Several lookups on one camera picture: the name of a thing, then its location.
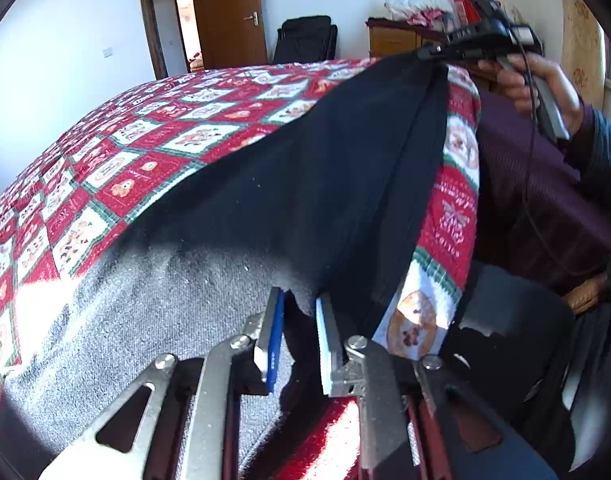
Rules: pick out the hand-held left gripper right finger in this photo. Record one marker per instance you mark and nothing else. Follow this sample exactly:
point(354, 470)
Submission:
point(325, 342)

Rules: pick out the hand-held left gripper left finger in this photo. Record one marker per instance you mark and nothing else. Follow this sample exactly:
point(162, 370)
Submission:
point(277, 347)

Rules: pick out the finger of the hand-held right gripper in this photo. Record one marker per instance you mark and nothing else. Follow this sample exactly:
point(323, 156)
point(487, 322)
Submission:
point(443, 51)

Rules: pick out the black pants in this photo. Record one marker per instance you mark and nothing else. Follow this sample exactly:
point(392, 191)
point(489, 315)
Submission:
point(310, 185)

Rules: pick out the person's right forearm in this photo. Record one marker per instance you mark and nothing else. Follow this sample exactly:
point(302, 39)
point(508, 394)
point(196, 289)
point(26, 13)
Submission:
point(598, 150)

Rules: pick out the person's right hand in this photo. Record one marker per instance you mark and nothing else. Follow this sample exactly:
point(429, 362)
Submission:
point(560, 85)

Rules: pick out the red box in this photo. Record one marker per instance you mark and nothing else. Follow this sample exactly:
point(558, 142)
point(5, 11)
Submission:
point(460, 7)

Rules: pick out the wooden cabinet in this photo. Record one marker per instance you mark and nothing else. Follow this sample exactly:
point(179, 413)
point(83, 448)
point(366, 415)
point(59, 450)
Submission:
point(393, 40)

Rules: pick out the white plastic bag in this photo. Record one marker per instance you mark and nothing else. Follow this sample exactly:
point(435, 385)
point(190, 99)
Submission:
point(410, 7)

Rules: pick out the yellow floral curtain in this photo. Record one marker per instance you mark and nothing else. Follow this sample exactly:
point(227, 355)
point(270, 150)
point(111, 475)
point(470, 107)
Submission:
point(580, 45)

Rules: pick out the black bag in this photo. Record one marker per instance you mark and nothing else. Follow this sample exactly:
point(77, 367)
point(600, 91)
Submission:
point(305, 40)

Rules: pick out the person's purple sweater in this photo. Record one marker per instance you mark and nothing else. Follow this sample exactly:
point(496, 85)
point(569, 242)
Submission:
point(525, 200)

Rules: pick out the person's dark jacket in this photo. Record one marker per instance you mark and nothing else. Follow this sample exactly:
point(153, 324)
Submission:
point(525, 340)

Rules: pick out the brown wooden door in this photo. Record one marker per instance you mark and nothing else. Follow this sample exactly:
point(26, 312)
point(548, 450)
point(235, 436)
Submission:
point(225, 20)

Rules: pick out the red checkered printed blanket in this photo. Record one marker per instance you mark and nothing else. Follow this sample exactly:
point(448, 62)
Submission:
point(135, 150)

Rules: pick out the brown door frame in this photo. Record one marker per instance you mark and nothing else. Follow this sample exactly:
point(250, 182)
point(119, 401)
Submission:
point(153, 25)

